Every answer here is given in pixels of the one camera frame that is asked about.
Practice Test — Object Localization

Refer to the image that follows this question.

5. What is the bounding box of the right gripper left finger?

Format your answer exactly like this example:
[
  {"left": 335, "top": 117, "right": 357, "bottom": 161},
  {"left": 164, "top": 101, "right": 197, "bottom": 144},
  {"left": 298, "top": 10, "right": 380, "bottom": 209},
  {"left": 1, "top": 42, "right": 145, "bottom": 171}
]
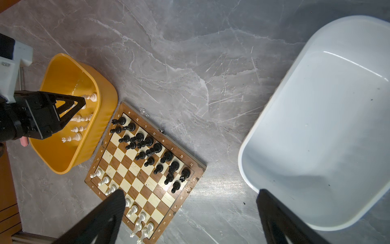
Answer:
[{"left": 54, "top": 190, "right": 126, "bottom": 244}]

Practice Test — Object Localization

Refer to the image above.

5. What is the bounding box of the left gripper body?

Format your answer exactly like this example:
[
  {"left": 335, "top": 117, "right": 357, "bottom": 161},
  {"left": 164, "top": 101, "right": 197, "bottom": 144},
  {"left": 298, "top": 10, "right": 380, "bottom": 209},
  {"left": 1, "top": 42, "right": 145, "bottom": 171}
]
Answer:
[{"left": 1, "top": 91, "right": 58, "bottom": 142}]

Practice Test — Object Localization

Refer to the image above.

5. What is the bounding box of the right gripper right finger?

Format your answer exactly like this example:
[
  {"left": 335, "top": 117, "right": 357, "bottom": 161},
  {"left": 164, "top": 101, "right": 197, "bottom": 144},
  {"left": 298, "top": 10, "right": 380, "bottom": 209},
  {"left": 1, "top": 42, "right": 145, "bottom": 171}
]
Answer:
[{"left": 257, "top": 189, "right": 328, "bottom": 244}]

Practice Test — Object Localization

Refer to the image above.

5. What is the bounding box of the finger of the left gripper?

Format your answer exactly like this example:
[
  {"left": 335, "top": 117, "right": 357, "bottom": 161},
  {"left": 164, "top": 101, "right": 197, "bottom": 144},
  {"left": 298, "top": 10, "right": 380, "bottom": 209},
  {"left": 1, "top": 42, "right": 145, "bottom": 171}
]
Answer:
[{"left": 50, "top": 93, "right": 86, "bottom": 130}]

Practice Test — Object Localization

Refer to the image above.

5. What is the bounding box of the white plastic tray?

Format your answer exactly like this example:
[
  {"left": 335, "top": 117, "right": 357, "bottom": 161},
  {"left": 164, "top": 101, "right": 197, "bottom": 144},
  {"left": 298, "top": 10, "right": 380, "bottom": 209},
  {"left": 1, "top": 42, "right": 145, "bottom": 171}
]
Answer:
[{"left": 238, "top": 15, "right": 390, "bottom": 231}]

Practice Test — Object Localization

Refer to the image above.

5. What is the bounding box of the white chess piece in tray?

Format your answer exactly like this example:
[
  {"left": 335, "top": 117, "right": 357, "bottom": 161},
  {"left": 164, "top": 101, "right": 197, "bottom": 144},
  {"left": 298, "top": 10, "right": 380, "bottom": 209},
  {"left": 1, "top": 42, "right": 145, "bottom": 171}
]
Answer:
[{"left": 62, "top": 133, "right": 82, "bottom": 143}]

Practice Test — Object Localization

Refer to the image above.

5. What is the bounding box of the wooden chess board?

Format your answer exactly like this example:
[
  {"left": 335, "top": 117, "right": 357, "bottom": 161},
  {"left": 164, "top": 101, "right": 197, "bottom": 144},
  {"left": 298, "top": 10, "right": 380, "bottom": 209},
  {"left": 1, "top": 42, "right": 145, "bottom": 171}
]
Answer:
[{"left": 85, "top": 102, "right": 206, "bottom": 244}]

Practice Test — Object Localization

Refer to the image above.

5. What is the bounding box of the pink flat tool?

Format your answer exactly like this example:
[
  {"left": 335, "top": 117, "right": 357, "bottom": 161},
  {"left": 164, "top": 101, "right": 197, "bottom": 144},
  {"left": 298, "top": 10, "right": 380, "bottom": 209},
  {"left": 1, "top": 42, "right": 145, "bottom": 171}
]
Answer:
[{"left": 19, "top": 136, "right": 29, "bottom": 147}]

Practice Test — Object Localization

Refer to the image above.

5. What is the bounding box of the yellow plastic tray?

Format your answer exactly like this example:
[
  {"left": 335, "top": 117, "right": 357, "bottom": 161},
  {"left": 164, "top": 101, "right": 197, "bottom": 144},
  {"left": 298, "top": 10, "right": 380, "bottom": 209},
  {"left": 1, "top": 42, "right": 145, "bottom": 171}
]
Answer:
[{"left": 29, "top": 53, "right": 118, "bottom": 174}]

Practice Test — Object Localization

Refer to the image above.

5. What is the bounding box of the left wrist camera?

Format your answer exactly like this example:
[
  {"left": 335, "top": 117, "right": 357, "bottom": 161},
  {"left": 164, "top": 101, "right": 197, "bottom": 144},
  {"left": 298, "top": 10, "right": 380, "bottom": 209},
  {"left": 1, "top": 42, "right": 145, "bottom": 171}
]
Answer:
[{"left": 1, "top": 34, "right": 33, "bottom": 103}]

